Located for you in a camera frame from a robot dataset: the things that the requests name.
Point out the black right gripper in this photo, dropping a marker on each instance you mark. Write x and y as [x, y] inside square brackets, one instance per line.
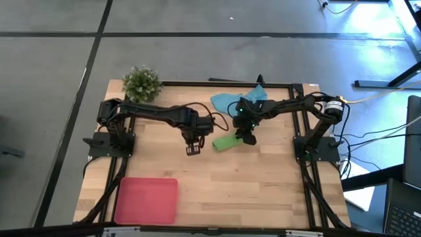
[246, 115]

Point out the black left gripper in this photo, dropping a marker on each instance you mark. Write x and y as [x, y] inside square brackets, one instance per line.
[195, 125]

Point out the green microfiber towel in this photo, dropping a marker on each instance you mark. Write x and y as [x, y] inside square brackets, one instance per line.
[225, 143]

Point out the blue microfiber towel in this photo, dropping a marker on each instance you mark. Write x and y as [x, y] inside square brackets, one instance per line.
[223, 100]

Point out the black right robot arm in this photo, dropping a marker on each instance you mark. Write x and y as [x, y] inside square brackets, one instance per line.
[296, 102]

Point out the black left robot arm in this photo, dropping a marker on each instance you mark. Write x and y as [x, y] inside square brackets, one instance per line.
[148, 112]

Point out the pink plastic basket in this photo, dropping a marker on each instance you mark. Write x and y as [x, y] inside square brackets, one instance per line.
[144, 200]

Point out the black table clamp bar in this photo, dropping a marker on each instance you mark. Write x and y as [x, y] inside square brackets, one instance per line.
[260, 79]

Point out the green potted plant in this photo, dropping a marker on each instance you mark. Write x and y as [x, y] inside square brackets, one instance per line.
[142, 84]

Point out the white paper sheet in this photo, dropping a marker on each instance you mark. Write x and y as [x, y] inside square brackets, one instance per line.
[361, 197]

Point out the black desk leg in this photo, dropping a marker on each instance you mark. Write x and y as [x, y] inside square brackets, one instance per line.
[371, 179]
[371, 84]

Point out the black monitor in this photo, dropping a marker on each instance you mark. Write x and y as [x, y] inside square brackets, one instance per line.
[414, 141]

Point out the black laptop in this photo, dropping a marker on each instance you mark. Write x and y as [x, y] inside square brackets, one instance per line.
[404, 217]

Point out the black aluminium table frame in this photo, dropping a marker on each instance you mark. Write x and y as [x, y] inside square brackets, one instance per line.
[230, 84]

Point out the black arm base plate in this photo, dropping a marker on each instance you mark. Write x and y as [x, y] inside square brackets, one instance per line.
[98, 149]
[329, 153]

